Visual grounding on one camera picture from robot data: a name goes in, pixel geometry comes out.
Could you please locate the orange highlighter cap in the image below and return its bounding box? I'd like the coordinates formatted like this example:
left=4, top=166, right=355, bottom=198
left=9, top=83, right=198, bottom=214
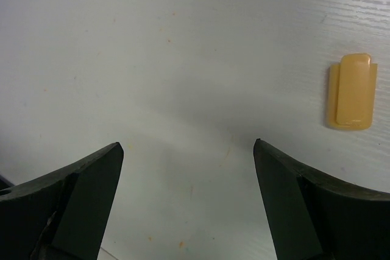
left=325, top=53, right=378, bottom=130

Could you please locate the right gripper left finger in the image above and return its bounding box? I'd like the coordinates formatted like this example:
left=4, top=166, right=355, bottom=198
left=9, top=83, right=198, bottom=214
left=1, top=142, right=124, bottom=259

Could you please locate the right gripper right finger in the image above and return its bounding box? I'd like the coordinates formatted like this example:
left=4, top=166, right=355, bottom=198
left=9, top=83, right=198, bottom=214
left=253, top=139, right=389, bottom=259

